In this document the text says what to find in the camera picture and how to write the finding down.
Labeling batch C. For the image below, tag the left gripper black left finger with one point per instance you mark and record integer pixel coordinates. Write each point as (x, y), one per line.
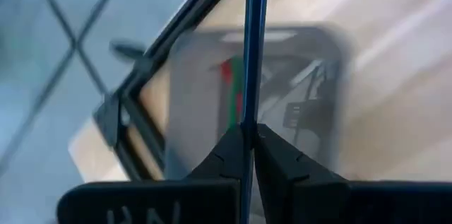
(159, 203)

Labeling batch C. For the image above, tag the smoky grey plastic bin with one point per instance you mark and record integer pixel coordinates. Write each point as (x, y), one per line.
(197, 111)

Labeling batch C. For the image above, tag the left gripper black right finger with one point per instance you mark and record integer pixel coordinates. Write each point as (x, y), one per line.
(335, 203)

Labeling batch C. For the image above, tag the black frame lever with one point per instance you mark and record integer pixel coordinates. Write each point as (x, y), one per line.
(127, 50)

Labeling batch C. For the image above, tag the green pencil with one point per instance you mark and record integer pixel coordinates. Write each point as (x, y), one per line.
(234, 93)

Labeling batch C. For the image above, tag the long red pencil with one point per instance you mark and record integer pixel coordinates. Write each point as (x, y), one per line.
(226, 72)

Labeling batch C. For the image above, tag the blue pencil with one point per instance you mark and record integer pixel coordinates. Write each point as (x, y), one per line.
(255, 40)

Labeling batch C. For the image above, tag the black aluminium table frame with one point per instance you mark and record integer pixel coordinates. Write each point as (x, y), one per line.
(190, 8)

